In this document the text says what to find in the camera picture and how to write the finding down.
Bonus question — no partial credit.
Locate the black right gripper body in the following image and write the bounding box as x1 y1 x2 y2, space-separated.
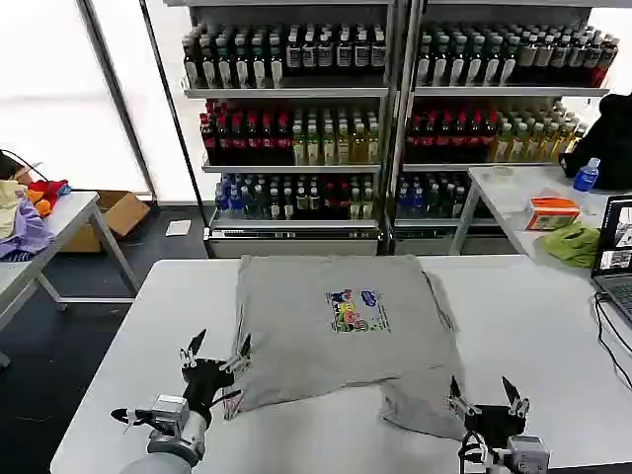
463 404 527 449

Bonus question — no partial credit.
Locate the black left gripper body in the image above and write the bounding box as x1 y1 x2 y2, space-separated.
181 358 236 427

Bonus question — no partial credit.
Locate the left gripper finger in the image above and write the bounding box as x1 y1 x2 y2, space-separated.
178 329 208 370
219 333 254 373

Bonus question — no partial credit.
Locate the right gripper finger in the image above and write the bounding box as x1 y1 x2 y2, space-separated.
443 375 483 417
501 375 530 416

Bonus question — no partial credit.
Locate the grey printed shirt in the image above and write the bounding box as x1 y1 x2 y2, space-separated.
224 254 468 440

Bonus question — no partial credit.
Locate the brown cardboard box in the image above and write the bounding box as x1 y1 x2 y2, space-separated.
62 190 152 254

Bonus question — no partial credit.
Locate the green cloth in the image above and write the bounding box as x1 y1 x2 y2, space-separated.
535 221 604 271

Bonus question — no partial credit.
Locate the white side table with clothes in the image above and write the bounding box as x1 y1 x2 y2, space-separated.
0 191 142 333

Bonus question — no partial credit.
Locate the open grey laptop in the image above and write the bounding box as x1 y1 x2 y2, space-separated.
590 194 632 323

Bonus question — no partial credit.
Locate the orange tissue box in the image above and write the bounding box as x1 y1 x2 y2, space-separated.
524 195 582 232

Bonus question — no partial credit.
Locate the purple cloth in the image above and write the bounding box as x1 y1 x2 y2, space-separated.
0 197 56 261

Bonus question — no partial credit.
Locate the white side table with laptop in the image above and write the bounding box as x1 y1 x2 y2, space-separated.
449 165 632 272

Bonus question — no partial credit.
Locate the red and orange cloth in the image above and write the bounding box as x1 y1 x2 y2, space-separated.
25 178 70 219

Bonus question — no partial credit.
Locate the pale yellow cloth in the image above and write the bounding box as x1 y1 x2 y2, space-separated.
0 180 30 239

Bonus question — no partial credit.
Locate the blue water bottle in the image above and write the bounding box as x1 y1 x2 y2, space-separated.
572 157 602 194

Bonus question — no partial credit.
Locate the black slanted pole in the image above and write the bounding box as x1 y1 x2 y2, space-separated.
137 0 211 258

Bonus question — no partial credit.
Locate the bottle shelf with green-capped bottles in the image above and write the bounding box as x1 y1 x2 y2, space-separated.
162 0 397 258

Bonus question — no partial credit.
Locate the grey slanted pole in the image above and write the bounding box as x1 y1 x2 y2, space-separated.
76 0 160 201

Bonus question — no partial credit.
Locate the bottle shelf beside side table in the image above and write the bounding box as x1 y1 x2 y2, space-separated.
394 0 619 256

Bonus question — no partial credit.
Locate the black bag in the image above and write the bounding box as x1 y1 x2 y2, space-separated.
557 92 632 180

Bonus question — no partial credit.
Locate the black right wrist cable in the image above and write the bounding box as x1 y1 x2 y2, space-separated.
457 431 489 466

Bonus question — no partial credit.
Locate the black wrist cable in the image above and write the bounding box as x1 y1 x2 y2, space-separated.
110 407 149 427
457 431 489 466

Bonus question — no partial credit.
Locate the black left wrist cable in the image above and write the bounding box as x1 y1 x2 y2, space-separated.
110 407 149 427

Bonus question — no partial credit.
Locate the black laptop cable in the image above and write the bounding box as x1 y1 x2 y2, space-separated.
593 290 632 392

